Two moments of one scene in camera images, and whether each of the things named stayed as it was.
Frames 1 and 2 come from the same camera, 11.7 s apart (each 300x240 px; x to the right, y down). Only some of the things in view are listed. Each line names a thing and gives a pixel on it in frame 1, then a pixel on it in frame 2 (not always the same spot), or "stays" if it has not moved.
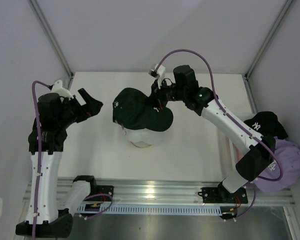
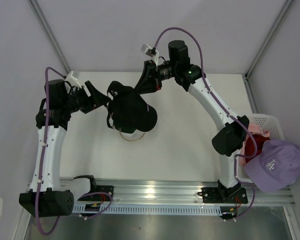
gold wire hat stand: (141, 147) -> (119, 129)
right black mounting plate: (223, 195) stays
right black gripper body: (166, 93) -> (165, 71)
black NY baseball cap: (266, 123) -> (128, 111)
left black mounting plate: (108, 190) stays
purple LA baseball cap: (294, 162) stays
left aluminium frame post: (68, 72) stays
